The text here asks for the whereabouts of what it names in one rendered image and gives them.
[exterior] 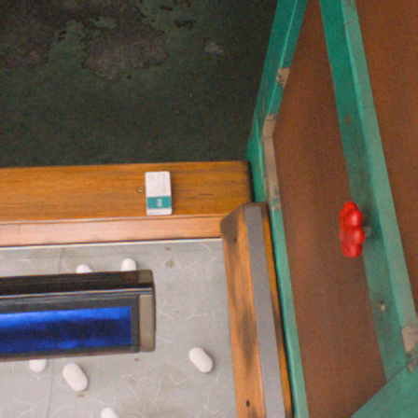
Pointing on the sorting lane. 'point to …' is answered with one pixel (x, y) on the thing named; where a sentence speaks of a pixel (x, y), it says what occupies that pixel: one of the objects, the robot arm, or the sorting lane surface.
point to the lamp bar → (76, 314)
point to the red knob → (352, 229)
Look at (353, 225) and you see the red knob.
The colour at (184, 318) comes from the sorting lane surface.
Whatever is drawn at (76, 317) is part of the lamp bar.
